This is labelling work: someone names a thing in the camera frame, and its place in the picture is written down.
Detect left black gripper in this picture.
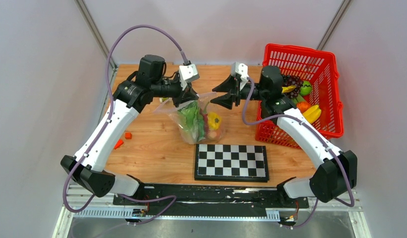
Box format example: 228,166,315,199
152,75,199,108

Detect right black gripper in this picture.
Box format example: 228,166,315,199
210,75,268,109

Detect green napa cabbage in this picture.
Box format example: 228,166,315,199
177,101,205,144

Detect red chili pepper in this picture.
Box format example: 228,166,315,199
200,109,209,133

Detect clear zip top bag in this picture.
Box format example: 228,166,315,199
153,92,226,144

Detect yellow bell pepper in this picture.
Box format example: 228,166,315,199
207,112,221,130

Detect orange peach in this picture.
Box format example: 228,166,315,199
206,130,222,140

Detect red plastic basket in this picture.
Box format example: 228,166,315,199
263,43,344,139

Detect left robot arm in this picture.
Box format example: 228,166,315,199
61,55,199,205

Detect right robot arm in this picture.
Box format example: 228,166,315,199
211,62,357,207

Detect dark purple grapes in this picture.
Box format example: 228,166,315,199
282,75,303,99

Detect yellow banana bunch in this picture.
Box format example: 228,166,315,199
302,105,322,124
282,85,296,93

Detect black white checkerboard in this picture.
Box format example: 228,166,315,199
194,144,270,182

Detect small orange toy block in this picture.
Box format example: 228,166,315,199
125,132,133,140

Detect red orange fruit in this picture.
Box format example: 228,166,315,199
296,101,312,113

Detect orange toy wedge piece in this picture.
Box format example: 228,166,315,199
114,139,124,150

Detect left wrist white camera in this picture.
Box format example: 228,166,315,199
178,64,200,91

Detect wrist white camera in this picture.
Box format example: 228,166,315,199
230,61,249,90
178,64,200,91

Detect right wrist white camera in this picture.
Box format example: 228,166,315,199
230,61,249,90

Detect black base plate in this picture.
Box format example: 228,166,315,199
112,182,310,218

